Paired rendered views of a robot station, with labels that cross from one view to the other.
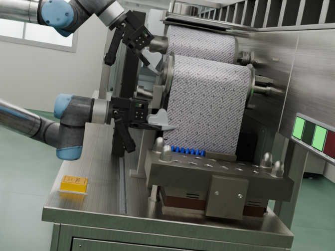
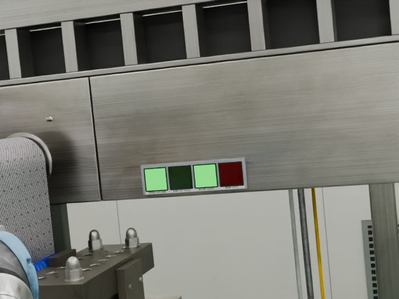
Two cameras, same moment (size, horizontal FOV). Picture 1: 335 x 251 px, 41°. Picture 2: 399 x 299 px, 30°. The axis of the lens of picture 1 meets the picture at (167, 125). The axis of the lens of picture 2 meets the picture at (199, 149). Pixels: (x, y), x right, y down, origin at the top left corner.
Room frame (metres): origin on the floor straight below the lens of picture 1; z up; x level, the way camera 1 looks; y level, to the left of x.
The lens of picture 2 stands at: (0.34, 1.20, 1.34)
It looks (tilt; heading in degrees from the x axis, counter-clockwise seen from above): 3 degrees down; 294
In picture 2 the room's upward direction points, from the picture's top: 5 degrees counter-clockwise
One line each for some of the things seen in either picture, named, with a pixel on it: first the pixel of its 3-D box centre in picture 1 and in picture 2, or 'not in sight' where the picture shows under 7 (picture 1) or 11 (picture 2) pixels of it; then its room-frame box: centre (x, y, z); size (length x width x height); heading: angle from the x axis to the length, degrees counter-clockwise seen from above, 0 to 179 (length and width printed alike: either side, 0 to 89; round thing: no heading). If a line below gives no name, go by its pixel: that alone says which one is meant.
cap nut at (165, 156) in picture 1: (166, 153); (73, 267); (1.17, -0.01, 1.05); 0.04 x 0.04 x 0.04
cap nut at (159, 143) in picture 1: (159, 144); not in sight; (1.26, 0.01, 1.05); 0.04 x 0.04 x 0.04
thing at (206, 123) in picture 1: (203, 125); (25, 229); (1.35, -0.11, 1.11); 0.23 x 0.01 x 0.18; 98
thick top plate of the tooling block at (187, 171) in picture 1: (216, 174); (88, 275); (1.23, -0.16, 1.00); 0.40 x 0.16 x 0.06; 98
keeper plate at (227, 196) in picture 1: (226, 197); (132, 288); (1.14, -0.19, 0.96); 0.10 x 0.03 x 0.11; 98
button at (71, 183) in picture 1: (74, 184); not in sight; (1.20, 0.23, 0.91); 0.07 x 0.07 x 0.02; 8
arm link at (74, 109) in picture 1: (74, 108); not in sight; (1.29, 0.28, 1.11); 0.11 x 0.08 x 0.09; 98
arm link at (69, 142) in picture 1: (67, 139); not in sight; (1.30, 0.29, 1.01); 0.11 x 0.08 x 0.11; 56
